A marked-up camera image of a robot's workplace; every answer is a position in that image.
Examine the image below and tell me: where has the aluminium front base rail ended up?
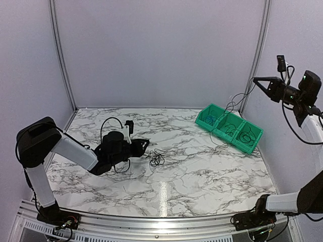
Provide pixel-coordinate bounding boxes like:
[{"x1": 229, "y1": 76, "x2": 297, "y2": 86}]
[{"x1": 8, "y1": 200, "x2": 304, "y2": 241}]

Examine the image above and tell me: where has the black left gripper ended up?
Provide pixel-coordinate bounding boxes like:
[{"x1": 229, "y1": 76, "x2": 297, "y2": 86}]
[{"x1": 110, "y1": 138, "x2": 149, "y2": 166}]

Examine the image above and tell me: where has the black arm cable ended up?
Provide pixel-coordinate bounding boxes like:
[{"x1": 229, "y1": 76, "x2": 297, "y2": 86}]
[
  {"x1": 279, "y1": 65, "x2": 323, "y2": 222},
  {"x1": 15, "y1": 117, "x2": 132, "y2": 173}
]

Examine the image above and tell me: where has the green plastic bin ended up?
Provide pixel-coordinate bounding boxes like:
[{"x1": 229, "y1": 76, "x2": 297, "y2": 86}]
[
  {"x1": 195, "y1": 103, "x2": 229, "y2": 134},
  {"x1": 213, "y1": 113, "x2": 246, "y2": 143},
  {"x1": 232, "y1": 121, "x2": 263, "y2": 154}
]

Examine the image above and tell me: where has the aluminium right corner post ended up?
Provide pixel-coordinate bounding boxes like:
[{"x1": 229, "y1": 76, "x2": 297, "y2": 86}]
[{"x1": 239, "y1": 0, "x2": 272, "y2": 115}]

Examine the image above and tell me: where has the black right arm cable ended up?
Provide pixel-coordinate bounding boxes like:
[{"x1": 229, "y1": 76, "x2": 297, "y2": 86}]
[{"x1": 279, "y1": 65, "x2": 323, "y2": 222}]

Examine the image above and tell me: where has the thin black long cable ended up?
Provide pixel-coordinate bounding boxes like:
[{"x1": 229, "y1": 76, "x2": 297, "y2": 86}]
[{"x1": 209, "y1": 77, "x2": 255, "y2": 152}]

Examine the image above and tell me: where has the green plastic bin middle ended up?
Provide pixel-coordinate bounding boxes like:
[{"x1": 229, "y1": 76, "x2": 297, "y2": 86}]
[{"x1": 213, "y1": 113, "x2": 246, "y2": 143}]

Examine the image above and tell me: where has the green plastic bin left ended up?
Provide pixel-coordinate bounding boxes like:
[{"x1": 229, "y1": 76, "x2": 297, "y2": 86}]
[{"x1": 195, "y1": 103, "x2": 229, "y2": 134}]

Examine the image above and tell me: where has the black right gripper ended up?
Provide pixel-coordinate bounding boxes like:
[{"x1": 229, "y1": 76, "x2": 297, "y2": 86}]
[{"x1": 253, "y1": 76, "x2": 304, "y2": 105}]

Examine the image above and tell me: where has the black tangled cable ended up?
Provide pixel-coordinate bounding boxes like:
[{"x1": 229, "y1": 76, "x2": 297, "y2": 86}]
[{"x1": 145, "y1": 148, "x2": 166, "y2": 167}]

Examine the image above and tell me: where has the thick black cable bin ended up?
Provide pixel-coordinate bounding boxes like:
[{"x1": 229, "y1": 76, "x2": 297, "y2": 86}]
[{"x1": 238, "y1": 126, "x2": 257, "y2": 147}]

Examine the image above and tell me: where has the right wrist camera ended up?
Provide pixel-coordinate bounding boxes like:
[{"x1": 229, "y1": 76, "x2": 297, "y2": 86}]
[{"x1": 277, "y1": 55, "x2": 287, "y2": 73}]

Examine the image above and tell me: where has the aluminium left corner post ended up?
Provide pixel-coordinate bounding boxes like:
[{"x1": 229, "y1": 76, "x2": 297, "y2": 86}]
[{"x1": 48, "y1": 0, "x2": 78, "y2": 112}]

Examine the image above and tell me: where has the green plastic bin right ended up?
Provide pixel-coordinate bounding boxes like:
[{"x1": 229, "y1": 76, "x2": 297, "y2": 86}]
[{"x1": 232, "y1": 121, "x2": 263, "y2": 154}]

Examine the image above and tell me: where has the blue cable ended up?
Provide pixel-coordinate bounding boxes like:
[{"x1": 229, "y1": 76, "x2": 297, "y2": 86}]
[{"x1": 203, "y1": 109, "x2": 219, "y2": 127}]

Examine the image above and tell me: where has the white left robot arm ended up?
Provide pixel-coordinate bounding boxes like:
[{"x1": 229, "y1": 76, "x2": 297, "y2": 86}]
[{"x1": 15, "y1": 116, "x2": 149, "y2": 225}]

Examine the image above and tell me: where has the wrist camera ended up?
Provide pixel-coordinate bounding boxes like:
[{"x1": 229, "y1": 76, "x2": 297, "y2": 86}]
[
  {"x1": 121, "y1": 120, "x2": 134, "y2": 144},
  {"x1": 277, "y1": 55, "x2": 287, "y2": 73}
]

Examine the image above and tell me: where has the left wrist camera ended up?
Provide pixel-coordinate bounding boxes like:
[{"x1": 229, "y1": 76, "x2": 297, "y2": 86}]
[{"x1": 121, "y1": 120, "x2": 134, "y2": 144}]

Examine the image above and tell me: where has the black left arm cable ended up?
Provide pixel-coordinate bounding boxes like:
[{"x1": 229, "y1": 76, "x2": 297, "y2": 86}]
[{"x1": 15, "y1": 117, "x2": 132, "y2": 173}]

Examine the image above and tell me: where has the aluminium corner post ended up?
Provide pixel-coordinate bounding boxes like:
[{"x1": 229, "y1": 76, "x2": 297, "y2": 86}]
[
  {"x1": 48, "y1": 0, "x2": 78, "y2": 112},
  {"x1": 239, "y1": 0, "x2": 272, "y2": 115}
]

